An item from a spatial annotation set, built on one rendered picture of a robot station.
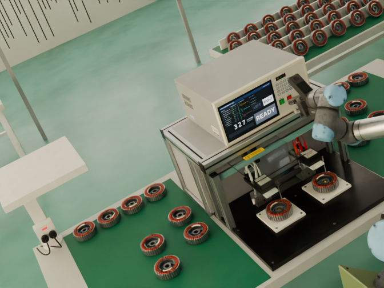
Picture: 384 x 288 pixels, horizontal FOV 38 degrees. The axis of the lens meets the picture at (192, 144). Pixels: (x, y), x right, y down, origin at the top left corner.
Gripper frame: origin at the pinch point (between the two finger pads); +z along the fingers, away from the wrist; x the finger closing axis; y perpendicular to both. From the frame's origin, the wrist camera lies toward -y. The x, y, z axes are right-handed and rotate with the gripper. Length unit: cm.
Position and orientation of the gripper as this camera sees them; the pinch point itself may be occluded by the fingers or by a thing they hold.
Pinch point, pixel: (290, 99)
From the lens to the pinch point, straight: 227.5
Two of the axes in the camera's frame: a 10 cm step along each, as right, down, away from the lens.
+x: 8.5, -4.6, 2.5
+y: 4.5, 8.9, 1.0
